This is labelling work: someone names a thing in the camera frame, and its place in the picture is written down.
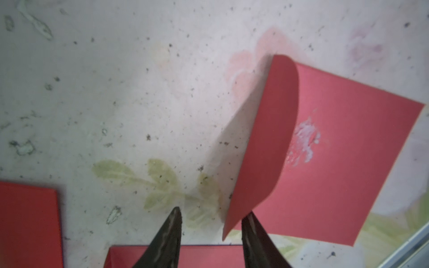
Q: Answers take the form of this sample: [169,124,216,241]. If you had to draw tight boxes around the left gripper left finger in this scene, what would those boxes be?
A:
[133,207,182,268]

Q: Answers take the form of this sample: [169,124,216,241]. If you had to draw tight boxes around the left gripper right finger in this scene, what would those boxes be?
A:
[241,212,292,268]

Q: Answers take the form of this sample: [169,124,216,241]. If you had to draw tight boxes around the red envelope bottom left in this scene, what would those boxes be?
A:
[104,245,245,268]

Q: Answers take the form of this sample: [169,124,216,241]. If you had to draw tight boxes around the red envelope bottom right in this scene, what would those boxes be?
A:
[1,182,64,268]

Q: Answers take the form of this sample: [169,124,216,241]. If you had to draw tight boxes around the aluminium mounting rail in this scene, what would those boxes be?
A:
[378,223,429,268]

